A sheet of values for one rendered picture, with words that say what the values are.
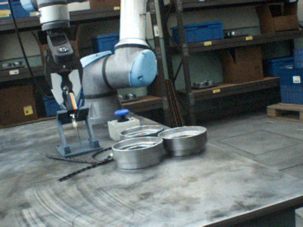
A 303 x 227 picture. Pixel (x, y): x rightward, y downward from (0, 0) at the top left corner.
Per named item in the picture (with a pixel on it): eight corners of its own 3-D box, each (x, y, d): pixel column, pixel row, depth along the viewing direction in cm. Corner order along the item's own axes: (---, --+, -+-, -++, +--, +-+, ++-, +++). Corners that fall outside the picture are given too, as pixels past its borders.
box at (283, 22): (302, 29, 505) (299, 0, 499) (271, 33, 496) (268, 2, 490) (286, 31, 544) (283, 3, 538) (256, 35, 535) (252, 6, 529)
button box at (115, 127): (142, 136, 108) (139, 118, 108) (116, 142, 106) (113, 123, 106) (133, 132, 116) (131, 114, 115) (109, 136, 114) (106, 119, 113)
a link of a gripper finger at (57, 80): (61, 106, 109) (59, 71, 108) (64, 107, 104) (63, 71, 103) (49, 106, 108) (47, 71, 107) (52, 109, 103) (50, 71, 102)
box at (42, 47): (86, 58, 427) (81, 21, 421) (36, 65, 412) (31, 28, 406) (80, 58, 467) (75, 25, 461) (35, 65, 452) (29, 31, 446)
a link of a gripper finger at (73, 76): (81, 100, 111) (73, 67, 109) (86, 102, 106) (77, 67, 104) (71, 104, 110) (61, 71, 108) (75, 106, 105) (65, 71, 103)
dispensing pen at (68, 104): (75, 141, 98) (59, 83, 104) (74, 148, 101) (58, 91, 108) (84, 139, 98) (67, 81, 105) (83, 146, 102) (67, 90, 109)
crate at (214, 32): (210, 40, 513) (208, 23, 510) (225, 39, 478) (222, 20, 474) (172, 45, 499) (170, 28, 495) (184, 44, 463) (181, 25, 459)
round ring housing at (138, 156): (170, 153, 88) (167, 135, 87) (158, 169, 78) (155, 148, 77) (123, 156, 91) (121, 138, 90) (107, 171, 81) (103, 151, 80)
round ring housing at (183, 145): (209, 142, 93) (208, 124, 92) (206, 155, 83) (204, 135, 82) (164, 145, 95) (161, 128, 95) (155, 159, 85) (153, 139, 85)
